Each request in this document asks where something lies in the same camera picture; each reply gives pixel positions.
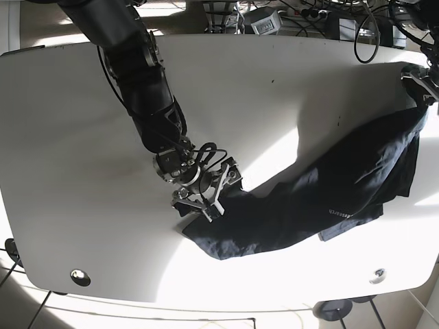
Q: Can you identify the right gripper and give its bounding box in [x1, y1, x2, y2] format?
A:
[171, 157, 242, 222]

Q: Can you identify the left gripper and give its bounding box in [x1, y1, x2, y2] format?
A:
[401, 65, 438, 103]

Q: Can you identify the black graphic print T-shirt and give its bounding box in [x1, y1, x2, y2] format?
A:
[182, 63, 432, 260]

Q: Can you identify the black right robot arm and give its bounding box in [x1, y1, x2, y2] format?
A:
[57, 1, 241, 221]

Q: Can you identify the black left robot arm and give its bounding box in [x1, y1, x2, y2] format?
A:
[388, 1, 438, 103]

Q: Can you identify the grey power adapter box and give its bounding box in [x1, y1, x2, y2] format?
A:
[339, 19, 357, 42]

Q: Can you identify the left silver table grommet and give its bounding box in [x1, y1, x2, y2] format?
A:
[70, 269, 91, 287]

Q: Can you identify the silver table grommet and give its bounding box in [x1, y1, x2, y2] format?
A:
[368, 268, 388, 285]
[70, 269, 91, 287]

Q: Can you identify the left black table leg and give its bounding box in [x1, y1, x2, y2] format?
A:
[27, 291, 52, 329]

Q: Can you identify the grey multi-socket box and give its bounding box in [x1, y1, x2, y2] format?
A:
[250, 7, 282, 35]

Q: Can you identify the black round stand base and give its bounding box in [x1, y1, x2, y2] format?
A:
[319, 300, 353, 321]

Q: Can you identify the right silver table grommet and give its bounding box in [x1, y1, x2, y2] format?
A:
[368, 268, 388, 285]

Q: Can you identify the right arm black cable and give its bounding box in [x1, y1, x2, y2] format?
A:
[185, 142, 229, 172]

